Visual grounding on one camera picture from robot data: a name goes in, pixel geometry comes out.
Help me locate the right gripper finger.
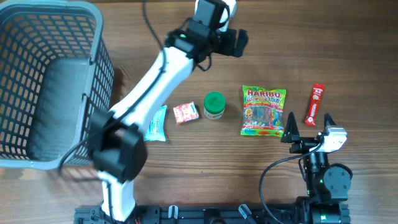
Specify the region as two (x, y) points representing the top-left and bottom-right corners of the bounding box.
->
(324, 113), (336, 129)
(280, 111), (300, 143)

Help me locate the Haribo gummy bag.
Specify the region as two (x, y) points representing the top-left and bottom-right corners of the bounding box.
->
(240, 85), (287, 137)

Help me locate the red snack stick packet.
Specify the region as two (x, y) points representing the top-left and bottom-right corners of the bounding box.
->
(305, 83), (325, 126)

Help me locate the green lid jar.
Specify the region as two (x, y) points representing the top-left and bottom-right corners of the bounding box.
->
(204, 92), (226, 119)

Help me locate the small red white candy pack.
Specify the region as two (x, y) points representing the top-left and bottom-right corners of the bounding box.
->
(173, 101), (199, 124)

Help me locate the teal tissue packet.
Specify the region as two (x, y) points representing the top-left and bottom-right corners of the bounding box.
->
(144, 105), (167, 142)

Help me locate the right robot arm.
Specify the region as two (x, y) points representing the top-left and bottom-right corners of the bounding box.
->
(281, 112), (353, 224)

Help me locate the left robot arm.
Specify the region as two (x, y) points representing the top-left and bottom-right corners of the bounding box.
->
(88, 0), (248, 223)

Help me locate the white barcode scanner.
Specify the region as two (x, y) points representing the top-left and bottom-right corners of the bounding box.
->
(194, 0), (238, 32)

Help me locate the grey plastic shopping basket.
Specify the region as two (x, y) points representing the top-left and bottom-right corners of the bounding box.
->
(1, 1), (114, 170)

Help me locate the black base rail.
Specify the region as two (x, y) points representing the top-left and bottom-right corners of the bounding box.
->
(73, 203), (351, 224)

